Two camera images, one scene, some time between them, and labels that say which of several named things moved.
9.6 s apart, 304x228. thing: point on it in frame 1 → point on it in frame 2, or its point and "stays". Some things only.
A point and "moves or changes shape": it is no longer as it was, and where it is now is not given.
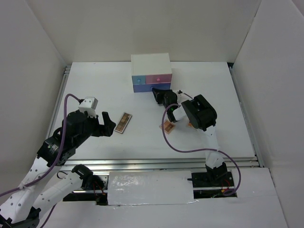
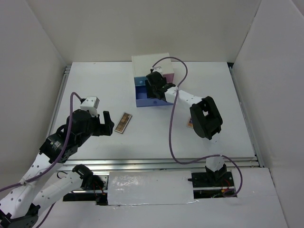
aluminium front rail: [171, 164] stays
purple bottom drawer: [141, 88] moves or changes shape
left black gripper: [107, 129] stays
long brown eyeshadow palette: [123, 123] stays
